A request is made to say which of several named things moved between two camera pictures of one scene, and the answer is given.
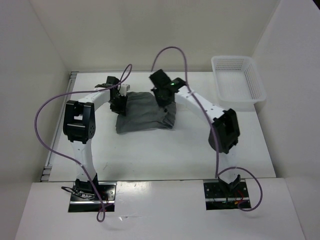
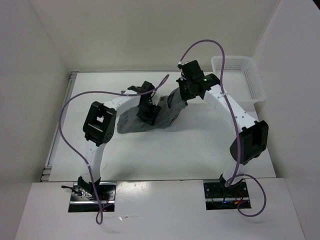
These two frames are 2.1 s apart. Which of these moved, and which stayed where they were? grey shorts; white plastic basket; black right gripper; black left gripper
Moved: black right gripper; black left gripper
Stayed: white plastic basket; grey shorts
